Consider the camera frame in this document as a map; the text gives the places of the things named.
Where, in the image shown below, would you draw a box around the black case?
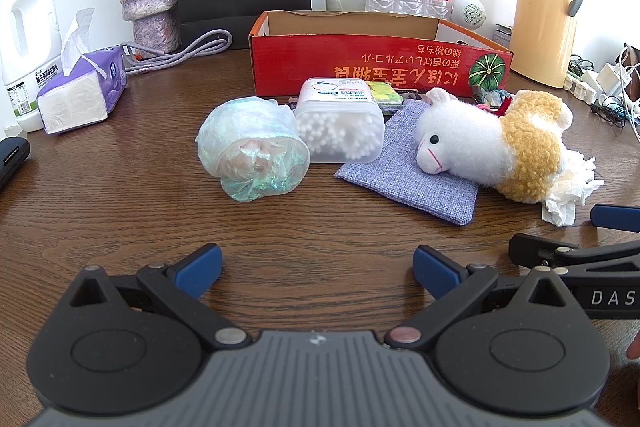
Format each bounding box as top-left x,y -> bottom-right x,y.
0,137 -> 31,192

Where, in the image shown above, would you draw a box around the grey-blue linen pouch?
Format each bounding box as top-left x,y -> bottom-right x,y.
334,99 -> 480,226

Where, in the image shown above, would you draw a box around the white robot speaker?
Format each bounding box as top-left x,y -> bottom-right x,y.
448,0 -> 487,30

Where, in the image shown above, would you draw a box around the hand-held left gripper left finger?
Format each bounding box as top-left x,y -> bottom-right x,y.
67,243 -> 251,350

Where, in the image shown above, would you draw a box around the green plastic bag roll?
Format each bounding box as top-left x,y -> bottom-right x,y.
196,97 -> 312,204

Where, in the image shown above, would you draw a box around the purple tissue pack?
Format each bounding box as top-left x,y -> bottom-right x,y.
36,8 -> 128,136

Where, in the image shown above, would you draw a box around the green packet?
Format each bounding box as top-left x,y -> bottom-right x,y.
367,81 -> 407,112

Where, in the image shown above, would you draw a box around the clear cotton swab box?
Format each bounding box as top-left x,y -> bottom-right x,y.
294,77 -> 386,164

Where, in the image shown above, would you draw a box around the yellow thermos jug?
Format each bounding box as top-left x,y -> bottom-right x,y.
508,0 -> 588,89

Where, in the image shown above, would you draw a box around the purple cable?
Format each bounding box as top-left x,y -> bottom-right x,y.
121,29 -> 233,75

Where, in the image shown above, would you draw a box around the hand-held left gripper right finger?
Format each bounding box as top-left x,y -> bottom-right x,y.
384,244 -> 576,350

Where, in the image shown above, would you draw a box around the red cardboard box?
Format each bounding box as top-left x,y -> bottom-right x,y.
248,11 -> 514,98

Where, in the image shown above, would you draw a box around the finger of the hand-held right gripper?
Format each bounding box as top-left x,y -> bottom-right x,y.
590,204 -> 640,232
509,233 -> 640,279

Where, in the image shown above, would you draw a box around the white tissue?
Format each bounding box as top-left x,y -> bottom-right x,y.
541,149 -> 605,227

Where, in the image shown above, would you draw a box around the white detergent bottle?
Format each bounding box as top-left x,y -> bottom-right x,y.
0,0 -> 63,132

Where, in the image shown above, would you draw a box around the white and yellow plush toy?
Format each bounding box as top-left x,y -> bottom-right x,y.
415,88 -> 574,206

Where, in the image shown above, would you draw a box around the black earphones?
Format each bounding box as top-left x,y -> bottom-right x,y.
590,94 -> 628,125

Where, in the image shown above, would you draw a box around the white cables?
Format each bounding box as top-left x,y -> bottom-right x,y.
612,44 -> 640,142

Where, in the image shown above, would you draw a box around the black glasses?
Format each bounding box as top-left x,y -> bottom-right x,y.
567,54 -> 596,75

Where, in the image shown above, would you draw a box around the small white tubes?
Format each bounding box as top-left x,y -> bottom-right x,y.
564,69 -> 608,102

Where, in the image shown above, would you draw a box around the white charger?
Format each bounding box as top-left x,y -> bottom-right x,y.
582,63 -> 631,95

